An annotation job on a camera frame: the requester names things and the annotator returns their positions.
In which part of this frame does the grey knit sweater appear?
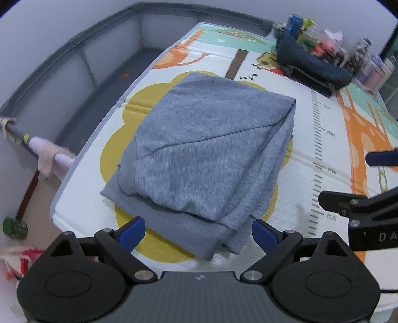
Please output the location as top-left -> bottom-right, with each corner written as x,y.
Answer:
102,73 -> 296,260

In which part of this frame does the red white bag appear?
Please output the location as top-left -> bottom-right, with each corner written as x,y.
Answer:
0,246 -> 44,279

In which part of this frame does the grey playpen fence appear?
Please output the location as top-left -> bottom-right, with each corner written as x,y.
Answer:
1,2 -> 273,152

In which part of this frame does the dark navy folded garment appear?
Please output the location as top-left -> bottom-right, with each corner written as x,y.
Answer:
276,34 -> 353,98

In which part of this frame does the blue box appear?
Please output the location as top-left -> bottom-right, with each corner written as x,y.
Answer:
285,14 -> 303,39

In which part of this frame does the pink bottle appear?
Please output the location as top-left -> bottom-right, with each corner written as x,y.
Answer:
364,63 -> 385,92

